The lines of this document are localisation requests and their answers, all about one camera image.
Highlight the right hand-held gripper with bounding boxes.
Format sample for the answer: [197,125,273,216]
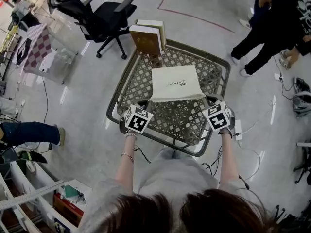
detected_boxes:
[202,94,236,133]

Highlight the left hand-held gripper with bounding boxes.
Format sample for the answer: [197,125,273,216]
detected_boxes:
[119,100,156,134]

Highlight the white drawstring cloth bag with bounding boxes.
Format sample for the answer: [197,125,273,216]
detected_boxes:
[148,65,207,103]

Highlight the person's right forearm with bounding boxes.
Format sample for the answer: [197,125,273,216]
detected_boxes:
[218,130,240,184]

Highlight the person's left forearm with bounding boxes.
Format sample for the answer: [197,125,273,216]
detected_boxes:
[114,133,138,195]

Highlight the red and brown box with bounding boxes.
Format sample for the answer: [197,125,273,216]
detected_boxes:
[53,193,85,225]

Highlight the woven lattice coffee table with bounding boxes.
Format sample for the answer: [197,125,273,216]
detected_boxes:
[106,38,231,157]

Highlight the white power strip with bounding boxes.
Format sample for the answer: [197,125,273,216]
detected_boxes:
[234,119,243,141]

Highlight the brown hardcover book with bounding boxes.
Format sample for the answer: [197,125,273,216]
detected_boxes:
[128,24,163,56]

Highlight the olive hardcover book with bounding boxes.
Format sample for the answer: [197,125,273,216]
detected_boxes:
[134,19,167,52]

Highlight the person's grey clothing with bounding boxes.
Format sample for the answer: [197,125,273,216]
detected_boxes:
[77,147,253,233]

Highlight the grey backpack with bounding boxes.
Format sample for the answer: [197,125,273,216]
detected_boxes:
[292,76,311,118]

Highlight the black office chair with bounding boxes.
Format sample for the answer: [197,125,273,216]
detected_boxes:
[47,0,138,60]

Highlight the white box with teal panel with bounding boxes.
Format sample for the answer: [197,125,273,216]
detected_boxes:
[62,178,92,207]

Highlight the checkered cloth white table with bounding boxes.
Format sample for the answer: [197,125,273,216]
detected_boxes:
[15,23,80,85]

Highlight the black green-edged board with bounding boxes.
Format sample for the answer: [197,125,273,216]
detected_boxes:
[19,150,48,165]

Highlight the black flat box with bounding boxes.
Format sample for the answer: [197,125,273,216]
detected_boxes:
[16,38,32,66]

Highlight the white shelf unit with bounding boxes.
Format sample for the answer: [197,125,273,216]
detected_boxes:
[0,159,93,233]

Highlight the black floor cable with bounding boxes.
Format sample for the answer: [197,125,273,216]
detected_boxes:
[134,146,151,164]
[201,146,223,177]

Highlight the thin metal bracelet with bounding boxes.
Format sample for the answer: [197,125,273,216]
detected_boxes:
[121,153,135,164]

